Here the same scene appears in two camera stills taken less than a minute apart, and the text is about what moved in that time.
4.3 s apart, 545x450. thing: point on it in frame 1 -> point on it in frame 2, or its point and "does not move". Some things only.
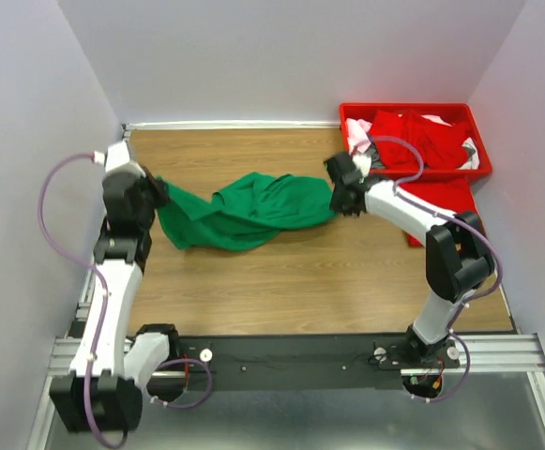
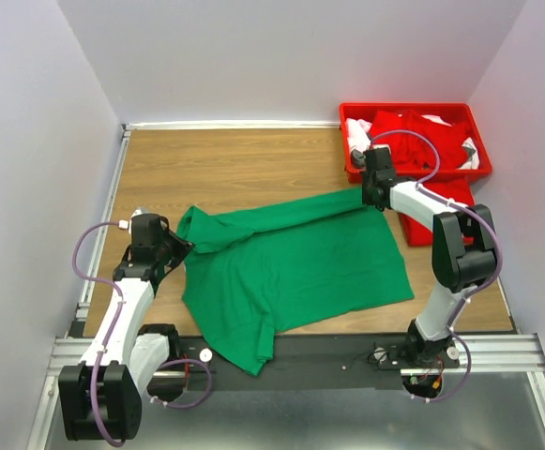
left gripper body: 149,190 -> 174,248
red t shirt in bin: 441,146 does not move
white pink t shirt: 357,137 does not move
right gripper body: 343,199 -> 372,195
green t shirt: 245,214 -> 246,276
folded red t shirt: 454,196 does not move
